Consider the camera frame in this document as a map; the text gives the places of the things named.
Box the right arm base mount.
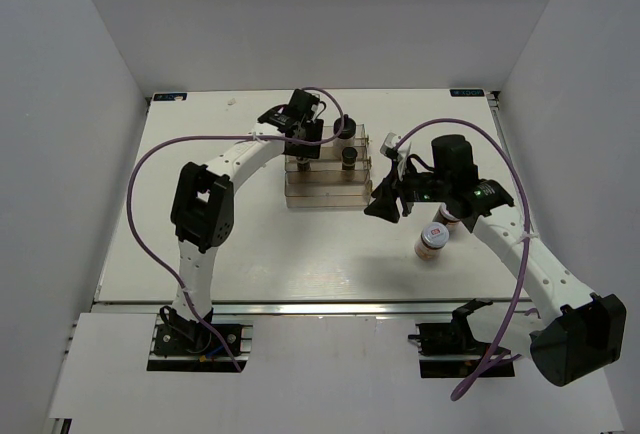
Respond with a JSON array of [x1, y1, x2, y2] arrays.
[[407, 299, 493, 380]]

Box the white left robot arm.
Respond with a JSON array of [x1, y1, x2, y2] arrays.
[[161, 89, 323, 353]]

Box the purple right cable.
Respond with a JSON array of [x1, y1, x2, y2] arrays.
[[394, 117, 533, 402]]

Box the white lid jar orange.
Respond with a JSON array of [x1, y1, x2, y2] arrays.
[[414, 222, 450, 261]]

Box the white lid jar brown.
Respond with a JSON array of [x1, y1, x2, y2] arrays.
[[433, 203, 460, 233]]

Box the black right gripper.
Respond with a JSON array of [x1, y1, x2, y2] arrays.
[[364, 159, 451, 223]]

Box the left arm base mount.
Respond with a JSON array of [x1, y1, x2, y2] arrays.
[[146, 306, 253, 373]]

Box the black cap spice bottle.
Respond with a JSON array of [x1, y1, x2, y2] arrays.
[[341, 146, 358, 177]]

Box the clear acrylic tiered rack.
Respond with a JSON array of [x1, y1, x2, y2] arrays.
[[284, 124, 372, 209]]

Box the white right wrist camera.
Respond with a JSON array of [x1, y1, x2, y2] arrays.
[[380, 132, 411, 178]]

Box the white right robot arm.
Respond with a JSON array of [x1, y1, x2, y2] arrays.
[[364, 133, 626, 386]]

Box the dark spice bottle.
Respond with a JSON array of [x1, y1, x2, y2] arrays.
[[296, 157, 312, 173]]

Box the white bottle black cap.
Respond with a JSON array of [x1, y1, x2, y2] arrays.
[[332, 114, 357, 157]]

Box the blue label left corner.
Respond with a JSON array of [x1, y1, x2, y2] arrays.
[[152, 92, 187, 102]]

